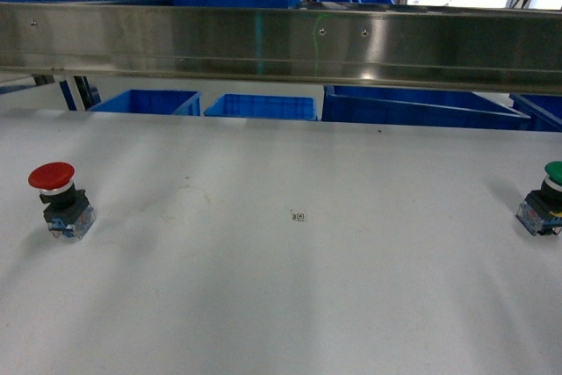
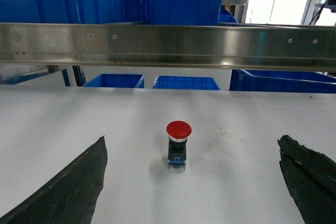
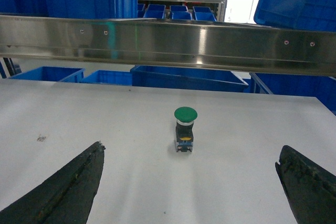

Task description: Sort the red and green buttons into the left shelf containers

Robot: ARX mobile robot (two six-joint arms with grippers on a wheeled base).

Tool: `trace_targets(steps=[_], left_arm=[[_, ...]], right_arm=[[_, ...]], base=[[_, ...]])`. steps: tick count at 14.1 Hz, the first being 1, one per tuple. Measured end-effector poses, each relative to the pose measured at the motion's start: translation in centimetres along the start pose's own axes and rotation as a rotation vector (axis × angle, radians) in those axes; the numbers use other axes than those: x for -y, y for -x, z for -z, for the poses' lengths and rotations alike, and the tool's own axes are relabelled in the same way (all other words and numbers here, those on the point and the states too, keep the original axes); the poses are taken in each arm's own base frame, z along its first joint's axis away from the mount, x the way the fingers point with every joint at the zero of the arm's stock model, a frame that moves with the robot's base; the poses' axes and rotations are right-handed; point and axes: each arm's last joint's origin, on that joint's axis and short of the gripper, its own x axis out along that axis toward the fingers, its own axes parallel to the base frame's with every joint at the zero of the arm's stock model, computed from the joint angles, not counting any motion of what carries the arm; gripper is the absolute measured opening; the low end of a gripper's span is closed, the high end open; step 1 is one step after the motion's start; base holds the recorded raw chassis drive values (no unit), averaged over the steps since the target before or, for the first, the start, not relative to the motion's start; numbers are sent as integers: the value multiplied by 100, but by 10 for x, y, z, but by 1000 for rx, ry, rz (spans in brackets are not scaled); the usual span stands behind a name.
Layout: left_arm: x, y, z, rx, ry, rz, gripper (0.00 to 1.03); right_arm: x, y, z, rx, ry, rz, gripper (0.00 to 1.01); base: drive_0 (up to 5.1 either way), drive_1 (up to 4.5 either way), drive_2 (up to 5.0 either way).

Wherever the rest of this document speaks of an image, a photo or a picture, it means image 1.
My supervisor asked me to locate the red mushroom push button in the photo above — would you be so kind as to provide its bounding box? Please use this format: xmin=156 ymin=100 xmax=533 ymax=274
xmin=28 ymin=162 xmax=96 ymax=240

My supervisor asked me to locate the small blue bin middle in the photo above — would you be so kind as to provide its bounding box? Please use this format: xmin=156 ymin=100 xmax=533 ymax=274
xmin=204 ymin=93 xmax=317 ymax=121

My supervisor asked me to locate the green mushroom push button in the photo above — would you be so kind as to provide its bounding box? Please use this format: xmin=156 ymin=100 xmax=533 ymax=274
xmin=516 ymin=161 xmax=561 ymax=236

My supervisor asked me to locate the small blue bin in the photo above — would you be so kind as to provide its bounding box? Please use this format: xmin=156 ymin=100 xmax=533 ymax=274
xmin=89 ymin=90 xmax=201 ymax=116
xmin=204 ymin=93 xmax=317 ymax=121

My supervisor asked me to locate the blue crate far right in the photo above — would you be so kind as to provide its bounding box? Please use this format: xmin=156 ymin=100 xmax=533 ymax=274
xmin=509 ymin=94 xmax=562 ymax=133

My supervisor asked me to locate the stainless steel shelf rail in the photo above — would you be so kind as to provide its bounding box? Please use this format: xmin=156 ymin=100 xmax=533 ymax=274
xmin=1 ymin=3 xmax=561 ymax=96

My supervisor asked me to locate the large blue crate under rail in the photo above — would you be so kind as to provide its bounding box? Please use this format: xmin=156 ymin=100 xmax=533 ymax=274
xmin=321 ymin=85 xmax=531 ymax=130

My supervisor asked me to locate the small blue bin left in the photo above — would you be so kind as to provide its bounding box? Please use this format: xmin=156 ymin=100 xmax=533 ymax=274
xmin=89 ymin=90 xmax=201 ymax=116

